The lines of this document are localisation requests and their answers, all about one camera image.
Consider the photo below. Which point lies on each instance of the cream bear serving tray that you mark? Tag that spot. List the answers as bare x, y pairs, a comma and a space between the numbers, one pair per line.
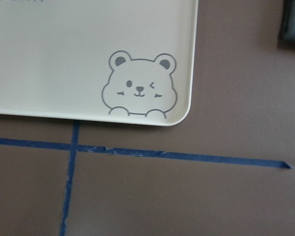
127, 61

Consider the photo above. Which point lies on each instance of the grey folded cloth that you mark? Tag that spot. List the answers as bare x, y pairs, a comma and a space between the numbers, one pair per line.
287, 28

